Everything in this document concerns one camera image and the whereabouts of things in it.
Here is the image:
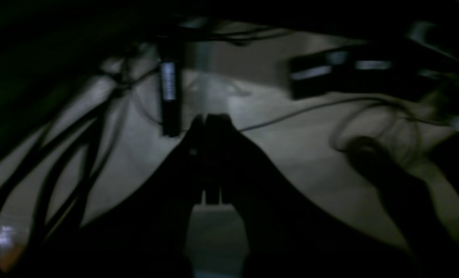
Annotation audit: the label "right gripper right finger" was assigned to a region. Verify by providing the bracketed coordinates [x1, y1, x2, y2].
[212, 114, 418, 278]

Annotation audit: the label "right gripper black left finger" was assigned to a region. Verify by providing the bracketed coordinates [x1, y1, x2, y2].
[21, 116, 205, 278]

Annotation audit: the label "black floor cables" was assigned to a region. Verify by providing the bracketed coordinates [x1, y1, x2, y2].
[0, 58, 160, 247]

